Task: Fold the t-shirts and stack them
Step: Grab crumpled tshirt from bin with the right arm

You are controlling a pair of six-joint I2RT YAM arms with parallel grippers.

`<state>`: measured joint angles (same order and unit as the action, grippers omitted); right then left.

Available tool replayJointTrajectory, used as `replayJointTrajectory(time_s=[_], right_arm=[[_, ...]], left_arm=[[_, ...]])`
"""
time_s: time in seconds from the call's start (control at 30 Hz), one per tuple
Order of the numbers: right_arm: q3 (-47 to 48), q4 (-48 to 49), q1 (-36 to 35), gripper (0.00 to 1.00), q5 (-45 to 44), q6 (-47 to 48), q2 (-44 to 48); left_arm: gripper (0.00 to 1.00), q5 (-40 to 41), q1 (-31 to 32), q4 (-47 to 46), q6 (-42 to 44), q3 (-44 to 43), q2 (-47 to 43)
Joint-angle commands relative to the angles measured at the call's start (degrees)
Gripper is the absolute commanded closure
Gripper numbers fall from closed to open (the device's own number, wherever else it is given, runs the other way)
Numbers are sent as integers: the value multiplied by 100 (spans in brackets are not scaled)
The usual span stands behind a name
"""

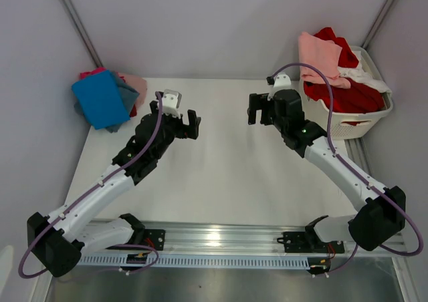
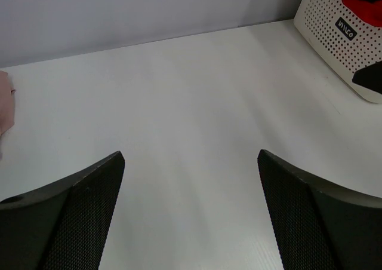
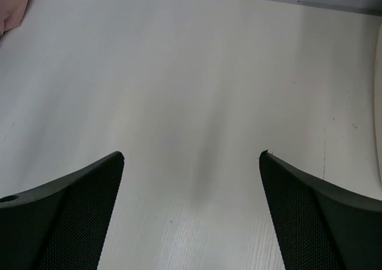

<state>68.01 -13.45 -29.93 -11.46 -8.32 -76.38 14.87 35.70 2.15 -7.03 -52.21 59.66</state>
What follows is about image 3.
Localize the pale pink folded shirt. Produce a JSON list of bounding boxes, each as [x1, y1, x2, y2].
[[0, 0, 30, 36]]

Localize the white laundry basket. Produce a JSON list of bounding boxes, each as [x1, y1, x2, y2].
[[373, 26, 382, 181]]

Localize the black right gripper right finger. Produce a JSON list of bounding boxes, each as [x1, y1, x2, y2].
[[259, 151, 381, 269]]

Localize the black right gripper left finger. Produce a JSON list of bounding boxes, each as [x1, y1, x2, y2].
[[1, 152, 124, 269]]

